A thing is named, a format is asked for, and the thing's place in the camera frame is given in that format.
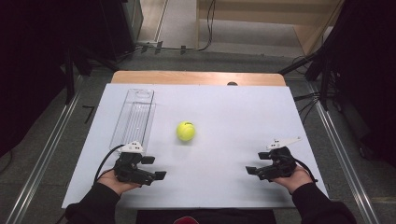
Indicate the person's left hand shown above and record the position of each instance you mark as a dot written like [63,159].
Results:
[109,180]

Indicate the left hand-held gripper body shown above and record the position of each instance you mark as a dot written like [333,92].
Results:
[129,169]

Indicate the aluminium floor rail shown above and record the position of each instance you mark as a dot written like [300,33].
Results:
[43,155]
[345,161]

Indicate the dark cabinet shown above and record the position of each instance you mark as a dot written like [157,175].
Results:
[124,28]

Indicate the yellow tennis ball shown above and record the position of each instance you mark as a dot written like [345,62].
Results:
[186,131]

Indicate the clear plastic container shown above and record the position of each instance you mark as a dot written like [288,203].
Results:
[134,119]

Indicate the black tripod stand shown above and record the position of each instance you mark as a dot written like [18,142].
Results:
[323,81]

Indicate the person's right hand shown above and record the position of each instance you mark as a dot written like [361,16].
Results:
[297,180]

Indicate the black curtain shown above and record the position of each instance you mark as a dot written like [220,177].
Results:
[370,68]
[28,62]

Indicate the wooden table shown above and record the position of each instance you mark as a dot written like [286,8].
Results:
[193,77]

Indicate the light wooden frame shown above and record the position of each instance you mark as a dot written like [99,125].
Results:
[267,18]

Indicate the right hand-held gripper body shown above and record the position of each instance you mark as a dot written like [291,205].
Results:
[281,165]

